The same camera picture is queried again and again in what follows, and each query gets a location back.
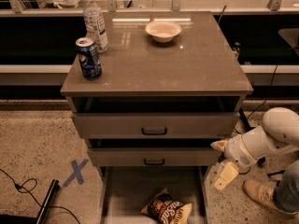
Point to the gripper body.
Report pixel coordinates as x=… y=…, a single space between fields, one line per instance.
x=237 y=153

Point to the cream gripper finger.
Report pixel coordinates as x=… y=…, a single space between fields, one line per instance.
x=219 y=145
x=226 y=173

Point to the brown chip bag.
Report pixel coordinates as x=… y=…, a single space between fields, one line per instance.
x=165 y=210

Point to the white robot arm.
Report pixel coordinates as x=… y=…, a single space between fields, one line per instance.
x=277 y=134

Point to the grey drawer cabinet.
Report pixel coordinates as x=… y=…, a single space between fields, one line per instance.
x=196 y=72

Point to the bottom grey open drawer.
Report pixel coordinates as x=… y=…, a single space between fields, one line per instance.
x=127 y=189

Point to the middle grey drawer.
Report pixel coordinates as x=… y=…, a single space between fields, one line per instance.
x=153 y=156

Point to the top grey drawer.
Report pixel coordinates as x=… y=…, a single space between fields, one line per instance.
x=154 y=125

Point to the black table leg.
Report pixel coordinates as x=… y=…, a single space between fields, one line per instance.
x=244 y=120

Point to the tan shoe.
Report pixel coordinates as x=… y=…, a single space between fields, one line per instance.
x=262 y=194

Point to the white bowl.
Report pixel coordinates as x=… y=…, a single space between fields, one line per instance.
x=163 y=31

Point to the blue tape cross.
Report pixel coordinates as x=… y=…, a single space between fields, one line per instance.
x=76 y=174

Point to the blue soda can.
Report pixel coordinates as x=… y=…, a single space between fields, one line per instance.
x=88 y=57

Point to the clear plastic water bottle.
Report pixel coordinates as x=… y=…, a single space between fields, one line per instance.
x=95 y=25

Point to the black bar on floor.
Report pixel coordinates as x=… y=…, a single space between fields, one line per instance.
x=45 y=206

